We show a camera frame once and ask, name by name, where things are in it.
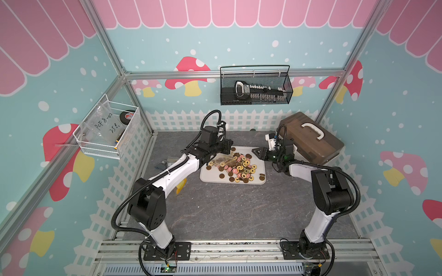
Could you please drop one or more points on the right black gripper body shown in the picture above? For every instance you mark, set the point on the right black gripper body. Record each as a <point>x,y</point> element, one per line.
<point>275,157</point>

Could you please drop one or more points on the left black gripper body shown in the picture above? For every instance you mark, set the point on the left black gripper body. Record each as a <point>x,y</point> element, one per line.
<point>220,147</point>

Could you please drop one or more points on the ziploc bag with yellow chick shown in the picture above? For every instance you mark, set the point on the ziploc bag with yellow chick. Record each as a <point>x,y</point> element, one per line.
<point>180,186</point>

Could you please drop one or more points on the clear ziploc bag of cookies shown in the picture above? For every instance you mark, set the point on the clear ziploc bag of cookies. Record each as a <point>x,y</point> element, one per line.
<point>227,160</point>

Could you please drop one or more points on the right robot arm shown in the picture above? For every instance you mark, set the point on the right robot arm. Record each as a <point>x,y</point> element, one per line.
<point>335,193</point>

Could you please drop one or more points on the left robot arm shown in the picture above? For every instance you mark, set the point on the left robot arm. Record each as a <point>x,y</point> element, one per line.
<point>147,202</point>

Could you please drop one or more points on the pile of round cookies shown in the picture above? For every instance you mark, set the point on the pile of round cookies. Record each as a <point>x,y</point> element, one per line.
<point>238,167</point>

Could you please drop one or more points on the white plastic tray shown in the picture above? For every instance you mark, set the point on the white plastic tray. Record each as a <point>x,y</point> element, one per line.
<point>234,172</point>

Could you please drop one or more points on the white box with brown lid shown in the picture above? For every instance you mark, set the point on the white box with brown lid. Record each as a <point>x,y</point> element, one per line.
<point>313,142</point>

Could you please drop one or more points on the socket wrench set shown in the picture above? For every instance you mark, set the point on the socket wrench set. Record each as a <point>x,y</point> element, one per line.
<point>256,93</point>

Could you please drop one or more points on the black tape roll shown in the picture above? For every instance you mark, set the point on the black tape roll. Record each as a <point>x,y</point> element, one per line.
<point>126,116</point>

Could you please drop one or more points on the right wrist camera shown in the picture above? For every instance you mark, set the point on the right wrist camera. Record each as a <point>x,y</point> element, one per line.
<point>273,141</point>

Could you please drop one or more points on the black wire mesh basket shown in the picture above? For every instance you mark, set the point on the black wire mesh basket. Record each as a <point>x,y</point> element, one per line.
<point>263,75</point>

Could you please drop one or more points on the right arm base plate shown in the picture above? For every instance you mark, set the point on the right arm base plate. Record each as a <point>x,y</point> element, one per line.
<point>298,250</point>

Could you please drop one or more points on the clear wall bin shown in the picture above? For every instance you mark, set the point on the clear wall bin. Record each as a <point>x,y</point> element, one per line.
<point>101,132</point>

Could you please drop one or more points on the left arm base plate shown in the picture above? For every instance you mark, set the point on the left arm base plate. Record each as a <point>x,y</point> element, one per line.
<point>177,251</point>

